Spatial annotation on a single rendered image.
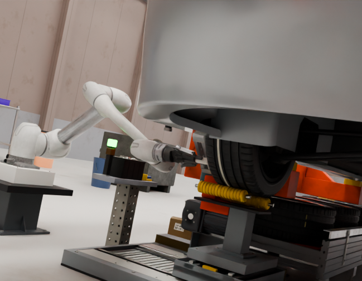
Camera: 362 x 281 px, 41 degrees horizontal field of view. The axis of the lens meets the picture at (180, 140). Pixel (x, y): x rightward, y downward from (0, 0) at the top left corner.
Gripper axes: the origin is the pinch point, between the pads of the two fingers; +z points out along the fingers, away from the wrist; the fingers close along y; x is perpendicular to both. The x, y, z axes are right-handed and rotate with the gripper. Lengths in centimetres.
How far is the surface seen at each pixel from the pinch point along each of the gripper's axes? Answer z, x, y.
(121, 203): -68, 0, -48
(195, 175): -39, 38, -52
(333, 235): 46, 39, -76
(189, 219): -25, 6, -55
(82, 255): -46, -52, -27
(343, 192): 7, 179, -184
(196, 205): -23, 13, -49
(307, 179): -29, 183, -181
